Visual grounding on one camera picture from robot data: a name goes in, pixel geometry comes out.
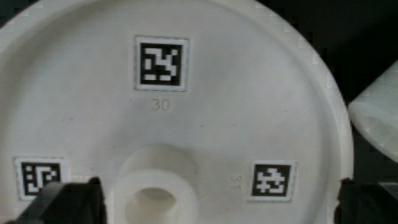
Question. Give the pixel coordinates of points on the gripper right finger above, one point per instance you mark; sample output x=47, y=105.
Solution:
x=367, y=203

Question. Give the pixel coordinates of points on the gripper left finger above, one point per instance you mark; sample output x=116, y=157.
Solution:
x=68, y=204

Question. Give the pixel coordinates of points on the white cylindrical table leg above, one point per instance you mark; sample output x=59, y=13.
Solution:
x=374, y=112

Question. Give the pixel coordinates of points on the white round table top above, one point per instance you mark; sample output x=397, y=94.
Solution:
x=168, y=95

